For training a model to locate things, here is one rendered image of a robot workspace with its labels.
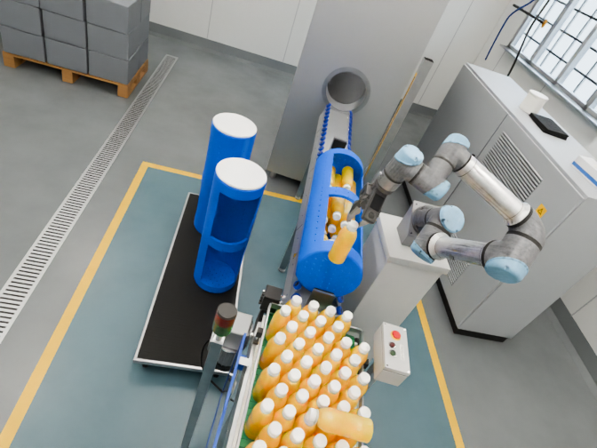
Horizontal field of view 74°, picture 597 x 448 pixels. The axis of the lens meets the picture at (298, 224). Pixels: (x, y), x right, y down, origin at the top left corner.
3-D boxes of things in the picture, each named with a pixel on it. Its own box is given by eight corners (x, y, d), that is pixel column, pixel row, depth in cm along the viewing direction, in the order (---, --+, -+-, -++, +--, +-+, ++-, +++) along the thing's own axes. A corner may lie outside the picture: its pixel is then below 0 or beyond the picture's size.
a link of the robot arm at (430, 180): (461, 172, 122) (433, 150, 122) (441, 200, 120) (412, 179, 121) (449, 179, 130) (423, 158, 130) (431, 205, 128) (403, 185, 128)
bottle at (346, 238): (345, 254, 160) (362, 222, 148) (343, 268, 155) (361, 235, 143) (328, 250, 160) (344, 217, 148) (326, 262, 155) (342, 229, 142)
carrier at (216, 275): (186, 268, 269) (206, 300, 255) (205, 162, 214) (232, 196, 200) (222, 256, 286) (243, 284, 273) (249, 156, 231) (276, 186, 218)
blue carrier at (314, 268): (354, 194, 247) (370, 155, 229) (350, 304, 180) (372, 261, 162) (309, 181, 246) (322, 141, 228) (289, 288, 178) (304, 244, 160)
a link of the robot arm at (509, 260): (437, 236, 180) (550, 254, 129) (418, 263, 178) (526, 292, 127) (420, 220, 177) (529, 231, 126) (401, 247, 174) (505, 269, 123)
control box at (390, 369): (394, 341, 166) (406, 328, 160) (398, 387, 151) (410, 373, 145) (372, 335, 166) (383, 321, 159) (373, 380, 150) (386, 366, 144)
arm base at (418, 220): (442, 209, 192) (455, 208, 182) (436, 240, 191) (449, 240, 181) (415, 201, 189) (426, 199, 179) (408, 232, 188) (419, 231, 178)
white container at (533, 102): (530, 108, 332) (543, 92, 323) (539, 117, 321) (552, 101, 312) (514, 103, 329) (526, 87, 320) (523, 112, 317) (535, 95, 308)
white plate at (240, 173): (206, 161, 213) (206, 163, 214) (233, 193, 200) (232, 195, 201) (250, 154, 230) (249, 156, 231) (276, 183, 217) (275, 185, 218)
